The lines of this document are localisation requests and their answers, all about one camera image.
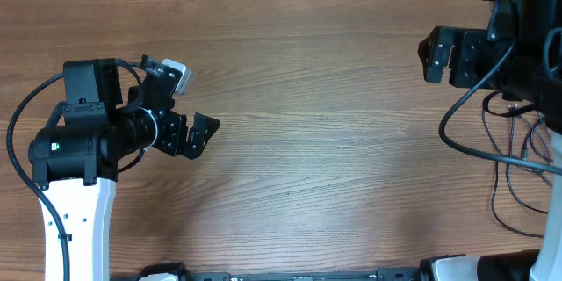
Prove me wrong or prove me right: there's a black usb cable bundle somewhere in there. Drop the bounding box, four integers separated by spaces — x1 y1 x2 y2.
479 90 555 240

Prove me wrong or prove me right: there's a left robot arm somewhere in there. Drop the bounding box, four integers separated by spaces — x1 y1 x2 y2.
28 56 220 280

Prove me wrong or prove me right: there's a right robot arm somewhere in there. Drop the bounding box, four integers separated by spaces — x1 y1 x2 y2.
414 0 561 280

